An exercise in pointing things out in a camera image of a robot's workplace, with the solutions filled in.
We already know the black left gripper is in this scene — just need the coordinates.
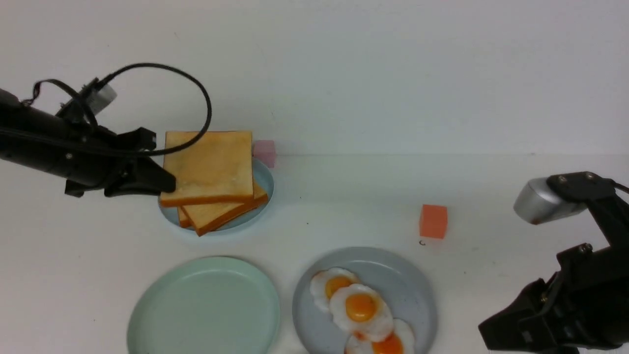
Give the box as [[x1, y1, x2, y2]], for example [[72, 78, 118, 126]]
[[64, 153, 176, 198]]

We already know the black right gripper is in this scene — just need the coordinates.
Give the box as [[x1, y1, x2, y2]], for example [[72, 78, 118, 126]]
[[478, 171, 628, 354]]

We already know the fried egg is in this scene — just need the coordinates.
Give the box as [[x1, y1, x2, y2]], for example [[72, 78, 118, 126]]
[[310, 267, 360, 314], [344, 319, 416, 354], [329, 284, 395, 342]]

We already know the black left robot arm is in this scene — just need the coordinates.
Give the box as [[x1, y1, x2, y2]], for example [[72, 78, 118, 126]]
[[0, 90, 176, 198]]

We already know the light blue bread plate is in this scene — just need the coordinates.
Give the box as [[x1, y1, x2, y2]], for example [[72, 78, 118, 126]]
[[158, 158, 275, 240]]

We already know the grey egg plate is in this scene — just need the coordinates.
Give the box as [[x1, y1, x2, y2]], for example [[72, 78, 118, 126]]
[[291, 247, 438, 354]]

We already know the pink cube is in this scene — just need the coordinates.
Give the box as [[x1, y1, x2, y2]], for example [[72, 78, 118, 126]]
[[252, 140, 277, 169]]

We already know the orange cube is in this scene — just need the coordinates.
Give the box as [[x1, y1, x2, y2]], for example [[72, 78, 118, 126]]
[[419, 205, 449, 239]]

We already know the mint green plate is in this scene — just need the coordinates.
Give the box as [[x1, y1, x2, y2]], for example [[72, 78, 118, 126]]
[[126, 256, 281, 354]]

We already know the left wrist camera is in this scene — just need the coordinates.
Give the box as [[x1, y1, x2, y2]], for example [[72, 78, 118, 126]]
[[55, 78, 117, 121]]

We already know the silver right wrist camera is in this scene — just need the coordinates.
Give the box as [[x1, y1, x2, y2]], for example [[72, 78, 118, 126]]
[[513, 177, 587, 225]]

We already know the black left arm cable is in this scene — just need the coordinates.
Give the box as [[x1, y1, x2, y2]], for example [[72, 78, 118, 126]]
[[29, 62, 213, 158]]

